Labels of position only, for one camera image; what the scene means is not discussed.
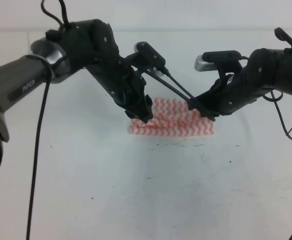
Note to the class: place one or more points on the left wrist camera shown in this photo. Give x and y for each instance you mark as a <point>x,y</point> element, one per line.
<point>149,58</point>

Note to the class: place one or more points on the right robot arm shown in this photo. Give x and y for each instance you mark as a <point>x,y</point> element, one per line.
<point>266,70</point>

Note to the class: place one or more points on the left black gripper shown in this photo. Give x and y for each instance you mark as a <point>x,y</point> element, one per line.
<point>125,85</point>

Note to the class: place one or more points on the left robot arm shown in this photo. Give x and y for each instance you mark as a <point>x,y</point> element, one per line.
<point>61,53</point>

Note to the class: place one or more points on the pink white striped towel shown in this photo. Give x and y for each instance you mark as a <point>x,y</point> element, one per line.
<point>171,118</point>

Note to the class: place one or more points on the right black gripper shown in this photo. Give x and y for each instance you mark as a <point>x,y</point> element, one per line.
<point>228,94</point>

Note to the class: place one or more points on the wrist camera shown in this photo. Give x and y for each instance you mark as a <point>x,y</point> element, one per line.
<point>149,58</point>
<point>209,61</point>

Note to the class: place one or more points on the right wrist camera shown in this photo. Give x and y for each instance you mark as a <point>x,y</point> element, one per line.
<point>209,61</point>

